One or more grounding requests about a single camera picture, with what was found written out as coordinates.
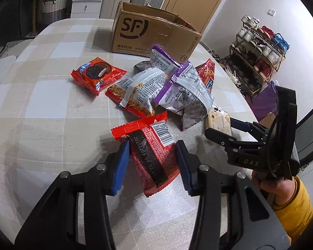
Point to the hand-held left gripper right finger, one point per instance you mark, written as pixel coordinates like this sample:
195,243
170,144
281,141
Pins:
184,169

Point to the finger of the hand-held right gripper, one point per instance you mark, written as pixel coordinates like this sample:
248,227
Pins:
219,135
240,124

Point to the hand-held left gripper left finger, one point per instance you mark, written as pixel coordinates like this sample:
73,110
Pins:
121,166

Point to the beige cracker packet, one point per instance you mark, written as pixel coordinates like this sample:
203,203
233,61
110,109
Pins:
219,119

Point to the red brick-pattern snack packet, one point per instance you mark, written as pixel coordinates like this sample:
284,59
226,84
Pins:
151,161

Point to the purple white snack packet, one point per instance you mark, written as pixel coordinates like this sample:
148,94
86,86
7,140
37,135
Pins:
190,96
161,60

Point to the red chip packet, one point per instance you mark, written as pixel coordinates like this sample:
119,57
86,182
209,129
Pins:
207,73

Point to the orange noodle snack packet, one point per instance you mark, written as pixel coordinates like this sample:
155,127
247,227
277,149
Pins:
138,91

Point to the red cookie packet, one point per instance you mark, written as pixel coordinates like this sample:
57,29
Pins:
112,76

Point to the grey foil snack packet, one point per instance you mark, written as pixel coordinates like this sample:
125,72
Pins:
142,66

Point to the brown cardboard box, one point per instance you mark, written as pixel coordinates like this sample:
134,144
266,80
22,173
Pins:
135,36

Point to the person's right forearm yellow sleeve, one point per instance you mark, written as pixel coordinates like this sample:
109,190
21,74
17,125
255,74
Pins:
294,213

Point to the person's right hand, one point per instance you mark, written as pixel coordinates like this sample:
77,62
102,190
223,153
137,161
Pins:
276,190

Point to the purple bag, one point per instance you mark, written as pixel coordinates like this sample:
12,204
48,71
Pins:
264,101

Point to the wooden shoe rack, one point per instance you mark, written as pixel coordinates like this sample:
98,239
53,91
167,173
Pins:
250,65

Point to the checkered tablecloth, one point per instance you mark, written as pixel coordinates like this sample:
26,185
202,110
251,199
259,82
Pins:
54,125

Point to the rows of racked shoes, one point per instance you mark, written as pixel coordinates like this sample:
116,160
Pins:
263,47

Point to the wooden door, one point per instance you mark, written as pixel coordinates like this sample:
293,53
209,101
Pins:
193,2

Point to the patterned floor rug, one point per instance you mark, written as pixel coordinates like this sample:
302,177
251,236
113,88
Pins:
13,45

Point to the woven laundry basket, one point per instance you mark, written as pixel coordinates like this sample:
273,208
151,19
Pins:
53,10

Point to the dark grey fridge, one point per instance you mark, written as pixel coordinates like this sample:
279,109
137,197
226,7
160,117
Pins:
10,10

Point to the white light switch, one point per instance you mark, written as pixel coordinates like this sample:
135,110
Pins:
271,12

